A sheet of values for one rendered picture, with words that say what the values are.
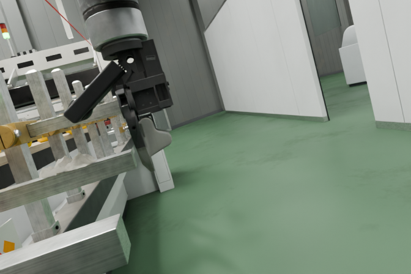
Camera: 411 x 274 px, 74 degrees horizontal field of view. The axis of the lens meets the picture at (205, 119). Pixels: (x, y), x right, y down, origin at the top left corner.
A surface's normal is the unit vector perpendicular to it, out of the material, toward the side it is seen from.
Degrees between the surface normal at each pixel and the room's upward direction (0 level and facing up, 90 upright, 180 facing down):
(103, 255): 90
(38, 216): 90
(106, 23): 90
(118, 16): 90
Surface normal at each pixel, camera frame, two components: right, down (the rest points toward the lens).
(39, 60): 0.18, 0.05
